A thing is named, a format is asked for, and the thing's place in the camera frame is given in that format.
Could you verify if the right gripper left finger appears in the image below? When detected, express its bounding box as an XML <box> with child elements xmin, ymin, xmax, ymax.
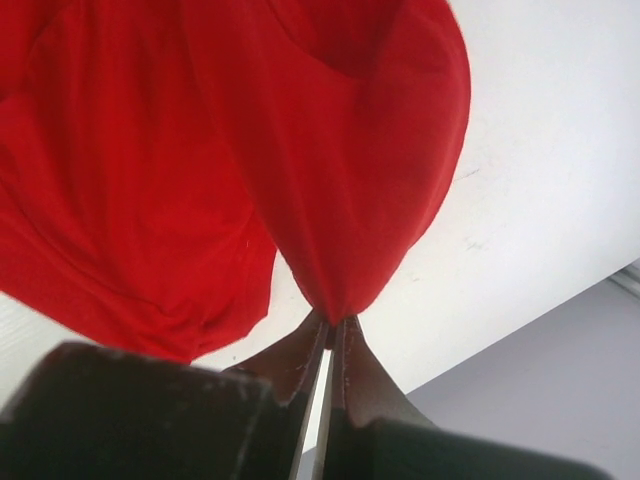
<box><xmin>1</xmin><ymin>313</ymin><xmax>330</xmax><ymax>479</ymax></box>

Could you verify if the red t shirt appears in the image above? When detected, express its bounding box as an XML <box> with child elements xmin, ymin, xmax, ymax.
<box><xmin>1</xmin><ymin>1</ymin><xmax>471</xmax><ymax>362</ymax></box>

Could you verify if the aluminium frame rail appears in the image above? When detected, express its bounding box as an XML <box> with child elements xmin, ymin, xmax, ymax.
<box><xmin>608</xmin><ymin>260</ymin><xmax>640</xmax><ymax>298</ymax></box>

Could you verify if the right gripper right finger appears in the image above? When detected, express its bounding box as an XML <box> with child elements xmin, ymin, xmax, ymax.
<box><xmin>322</xmin><ymin>317</ymin><xmax>608</xmax><ymax>479</ymax></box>

